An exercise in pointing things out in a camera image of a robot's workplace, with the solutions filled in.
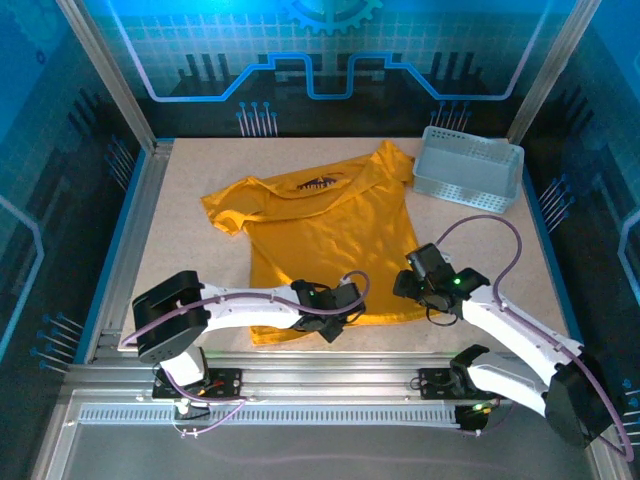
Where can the black controller board with LEDs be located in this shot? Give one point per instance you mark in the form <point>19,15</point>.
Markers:
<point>475,415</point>

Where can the aluminium frame post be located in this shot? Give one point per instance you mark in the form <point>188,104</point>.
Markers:
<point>107,75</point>
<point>550,70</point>

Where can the yellow t-shirt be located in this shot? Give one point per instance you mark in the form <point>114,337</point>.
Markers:
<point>325,230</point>

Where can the wide aluminium base rail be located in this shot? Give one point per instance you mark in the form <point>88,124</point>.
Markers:
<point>325,375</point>

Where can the aluminium side rail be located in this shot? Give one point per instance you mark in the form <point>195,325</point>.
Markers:
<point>135,240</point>

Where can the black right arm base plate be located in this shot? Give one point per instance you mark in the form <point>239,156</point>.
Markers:
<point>435,382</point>

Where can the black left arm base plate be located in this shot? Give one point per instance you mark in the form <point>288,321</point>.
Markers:
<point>225,382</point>

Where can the grey perforated plastic basket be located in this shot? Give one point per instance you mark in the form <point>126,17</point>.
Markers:
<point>465,165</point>

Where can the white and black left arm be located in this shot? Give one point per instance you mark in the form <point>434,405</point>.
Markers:
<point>240,310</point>

